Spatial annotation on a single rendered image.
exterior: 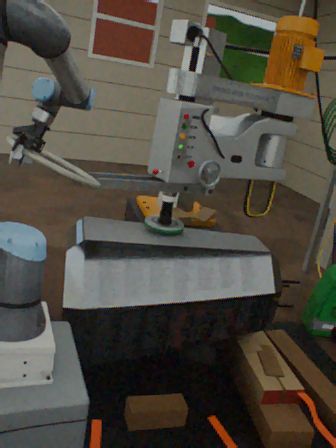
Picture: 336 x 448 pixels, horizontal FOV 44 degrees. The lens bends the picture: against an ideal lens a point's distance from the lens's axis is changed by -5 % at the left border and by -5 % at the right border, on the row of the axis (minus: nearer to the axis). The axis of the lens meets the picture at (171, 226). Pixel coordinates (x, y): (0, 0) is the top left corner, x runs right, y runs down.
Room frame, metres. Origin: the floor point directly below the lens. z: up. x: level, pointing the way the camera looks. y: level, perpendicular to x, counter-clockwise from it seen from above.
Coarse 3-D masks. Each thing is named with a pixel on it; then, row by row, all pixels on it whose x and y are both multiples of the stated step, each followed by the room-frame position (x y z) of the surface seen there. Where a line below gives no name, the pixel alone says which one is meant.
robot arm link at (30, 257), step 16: (0, 224) 1.01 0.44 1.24; (16, 224) 1.04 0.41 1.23; (0, 240) 0.93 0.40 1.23; (16, 240) 0.94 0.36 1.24; (32, 240) 0.96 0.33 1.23; (0, 256) 0.92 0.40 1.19; (16, 256) 0.93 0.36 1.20; (32, 256) 0.95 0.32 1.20; (0, 272) 0.92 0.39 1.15; (16, 272) 0.92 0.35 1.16; (32, 272) 0.95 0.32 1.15; (0, 288) 0.92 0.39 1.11; (16, 288) 0.92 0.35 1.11; (32, 288) 0.95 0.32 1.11
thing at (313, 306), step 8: (328, 272) 3.11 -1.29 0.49; (320, 280) 3.14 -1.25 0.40; (328, 280) 3.04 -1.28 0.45; (320, 288) 3.07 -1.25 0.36; (328, 288) 2.97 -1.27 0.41; (312, 296) 3.11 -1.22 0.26; (320, 296) 3.00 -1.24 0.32; (328, 296) 2.95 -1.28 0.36; (304, 304) 3.18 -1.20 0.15; (312, 304) 3.05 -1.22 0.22; (320, 304) 2.96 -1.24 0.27; (328, 304) 2.93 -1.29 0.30; (304, 312) 3.13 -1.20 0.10; (312, 312) 3.00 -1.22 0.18; (320, 312) 2.94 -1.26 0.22; (328, 312) 2.93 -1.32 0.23; (304, 320) 3.07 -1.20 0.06; (312, 320) 2.94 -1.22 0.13; (320, 320) 2.93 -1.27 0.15; (328, 320) 2.93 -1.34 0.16; (312, 328) 2.92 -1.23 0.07; (320, 328) 2.93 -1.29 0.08; (328, 328) 2.93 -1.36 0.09; (328, 336) 2.96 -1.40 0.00
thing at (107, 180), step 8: (96, 176) 2.10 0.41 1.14; (104, 176) 2.13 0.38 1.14; (112, 176) 2.15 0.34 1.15; (120, 176) 2.18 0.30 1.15; (128, 176) 2.20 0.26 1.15; (136, 176) 2.23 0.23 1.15; (144, 176) 2.26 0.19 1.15; (104, 184) 2.01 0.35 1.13; (112, 184) 2.04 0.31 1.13; (120, 184) 2.06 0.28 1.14; (128, 184) 2.08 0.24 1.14; (136, 184) 2.11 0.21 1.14; (144, 184) 2.13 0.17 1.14; (152, 184) 2.16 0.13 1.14; (160, 184) 2.19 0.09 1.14; (168, 184) 2.21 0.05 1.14; (176, 184) 2.24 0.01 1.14; (184, 184) 2.27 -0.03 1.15; (192, 184) 2.30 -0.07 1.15; (200, 184) 2.42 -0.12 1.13; (176, 192) 2.25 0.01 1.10; (184, 192) 2.27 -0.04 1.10; (192, 192) 2.30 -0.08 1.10; (200, 192) 2.33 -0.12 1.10; (208, 192) 2.32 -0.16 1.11
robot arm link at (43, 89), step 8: (40, 80) 1.61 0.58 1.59; (48, 80) 1.61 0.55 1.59; (32, 88) 1.61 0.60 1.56; (40, 88) 1.60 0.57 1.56; (48, 88) 1.60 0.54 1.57; (56, 88) 1.62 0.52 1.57; (40, 96) 1.60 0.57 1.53; (48, 96) 1.60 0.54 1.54; (56, 96) 1.61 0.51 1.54; (48, 104) 1.67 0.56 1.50; (56, 104) 1.64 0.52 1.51
